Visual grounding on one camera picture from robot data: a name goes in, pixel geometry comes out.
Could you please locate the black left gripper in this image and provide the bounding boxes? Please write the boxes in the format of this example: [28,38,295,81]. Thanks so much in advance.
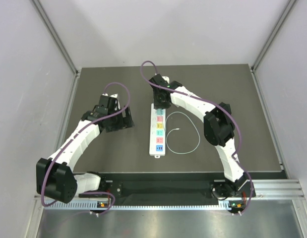
[106,105,134,132]

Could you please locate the teal USB charger plug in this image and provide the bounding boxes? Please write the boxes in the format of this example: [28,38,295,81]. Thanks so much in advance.
[156,109,164,116]

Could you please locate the white power strip coloured sockets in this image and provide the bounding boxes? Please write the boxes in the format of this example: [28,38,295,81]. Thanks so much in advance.
[149,103,166,158]

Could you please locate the teal charging cable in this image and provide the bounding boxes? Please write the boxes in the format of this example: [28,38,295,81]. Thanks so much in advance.
[163,111,201,155]

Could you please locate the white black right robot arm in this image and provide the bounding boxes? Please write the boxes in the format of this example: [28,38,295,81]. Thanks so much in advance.
[148,74,247,196]

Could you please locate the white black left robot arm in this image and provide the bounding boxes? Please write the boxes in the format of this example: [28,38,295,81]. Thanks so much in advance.
[36,93,134,203]

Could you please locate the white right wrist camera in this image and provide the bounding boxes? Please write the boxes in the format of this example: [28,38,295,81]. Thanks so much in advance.
[162,76,170,83]

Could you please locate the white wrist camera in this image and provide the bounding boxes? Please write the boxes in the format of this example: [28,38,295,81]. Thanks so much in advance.
[102,93,119,100]
[162,76,170,83]

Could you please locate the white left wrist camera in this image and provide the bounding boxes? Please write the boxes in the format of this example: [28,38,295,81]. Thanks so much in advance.
[102,93,119,100]

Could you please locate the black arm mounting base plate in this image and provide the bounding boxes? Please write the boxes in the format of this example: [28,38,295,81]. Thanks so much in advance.
[79,172,256,199]

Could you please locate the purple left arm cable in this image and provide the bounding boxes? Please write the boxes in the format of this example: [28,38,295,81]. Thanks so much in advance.
[41,82,131,215]

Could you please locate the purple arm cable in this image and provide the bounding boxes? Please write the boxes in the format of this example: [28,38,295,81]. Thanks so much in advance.
[140,60,255,215]
[41,82,131,215]

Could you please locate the grey slotted cable duct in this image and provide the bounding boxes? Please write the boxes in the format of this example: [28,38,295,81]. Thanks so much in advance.
[46,199,242,211]

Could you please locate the aluminium frame post left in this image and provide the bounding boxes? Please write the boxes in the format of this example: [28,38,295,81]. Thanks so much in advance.
[30,0,79,75]

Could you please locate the aluminium frame post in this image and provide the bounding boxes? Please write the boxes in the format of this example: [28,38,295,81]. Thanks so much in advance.
[250,0,298,73]
[30,0,79,75]

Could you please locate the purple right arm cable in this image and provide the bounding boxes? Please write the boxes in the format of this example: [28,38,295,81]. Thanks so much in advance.
[140,60,255,215]

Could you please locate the aluminium frame post right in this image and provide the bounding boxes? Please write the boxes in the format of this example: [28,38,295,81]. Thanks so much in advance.
[250,0,298,73]

